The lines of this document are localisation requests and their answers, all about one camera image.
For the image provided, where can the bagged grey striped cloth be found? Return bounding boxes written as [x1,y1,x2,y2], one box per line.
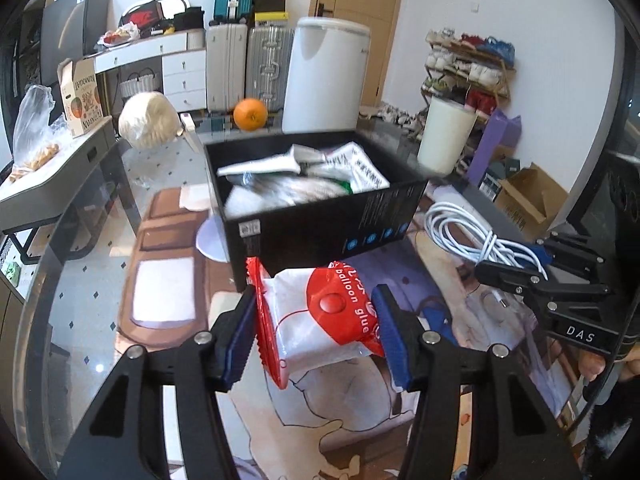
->
[224,174,352,219]

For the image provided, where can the wooden door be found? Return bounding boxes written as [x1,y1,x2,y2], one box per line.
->
[309,0,401,106]

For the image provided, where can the anime print table mat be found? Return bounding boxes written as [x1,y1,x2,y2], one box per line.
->
[116,185,567,479]

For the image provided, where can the cream tumbler cup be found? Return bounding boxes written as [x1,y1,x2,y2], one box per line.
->
[418,98,476,176]

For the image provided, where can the silver suitcase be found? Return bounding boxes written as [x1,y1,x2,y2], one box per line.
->
[245,26,294,113]

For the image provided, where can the bamboo shoe rack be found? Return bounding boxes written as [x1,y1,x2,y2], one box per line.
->
[421,28,515,122]

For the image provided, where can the purple yoga mat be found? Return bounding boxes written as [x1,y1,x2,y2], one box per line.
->
[466,108,522,185]

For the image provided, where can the grey white side table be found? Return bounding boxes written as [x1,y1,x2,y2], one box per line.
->
[0,115,141,266]

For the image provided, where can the right hand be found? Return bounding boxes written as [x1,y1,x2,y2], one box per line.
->
[579,343,640,386]

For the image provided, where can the white cable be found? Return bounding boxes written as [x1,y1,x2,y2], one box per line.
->
[423,200,551,281]

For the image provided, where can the woven laundry basket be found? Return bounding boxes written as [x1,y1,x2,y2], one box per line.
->
[119,68,160,100]

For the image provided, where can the black cardboard box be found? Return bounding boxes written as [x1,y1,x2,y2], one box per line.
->
[204,130,427,292]

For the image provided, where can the beige low cabinet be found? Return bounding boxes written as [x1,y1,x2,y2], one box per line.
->
[0,274,24,385]

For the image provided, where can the clear plastic bag with fruit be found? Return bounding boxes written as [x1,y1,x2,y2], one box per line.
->
[9,84,73,182]

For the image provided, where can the white medicine granule bag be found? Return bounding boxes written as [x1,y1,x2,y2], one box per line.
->
[321,142,390,194]

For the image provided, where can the white yarn ball bag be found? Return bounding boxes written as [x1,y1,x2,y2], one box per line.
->
[118,91,183,150]

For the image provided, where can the dark grey fridge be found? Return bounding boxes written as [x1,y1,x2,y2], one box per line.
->
[40,0,110,86]

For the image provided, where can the black yellow stacked boxes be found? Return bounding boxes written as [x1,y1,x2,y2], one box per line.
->
[253,0,288,27]

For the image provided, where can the white suitcase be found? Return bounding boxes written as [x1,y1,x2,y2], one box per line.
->
[205,24,248,113]

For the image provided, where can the red black shoe box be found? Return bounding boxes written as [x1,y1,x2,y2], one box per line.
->
[118,0,164,32]

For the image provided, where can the orange fruit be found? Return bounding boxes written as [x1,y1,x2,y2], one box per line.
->
[233,98,268,132]

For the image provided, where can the white handled knife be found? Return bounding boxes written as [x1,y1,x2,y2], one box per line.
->
[179,113,203,154]

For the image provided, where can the white drawer desk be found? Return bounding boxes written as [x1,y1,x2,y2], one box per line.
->
[92,28,206,113]

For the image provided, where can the open brown cardboard box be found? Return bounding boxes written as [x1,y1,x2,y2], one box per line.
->
[495,162,568,242]

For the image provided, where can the orange fruit carton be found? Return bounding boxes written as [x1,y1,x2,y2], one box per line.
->
[58,58,103,138]

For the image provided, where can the red white balloon glue bag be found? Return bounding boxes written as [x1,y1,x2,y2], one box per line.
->
[246,257,384,389]

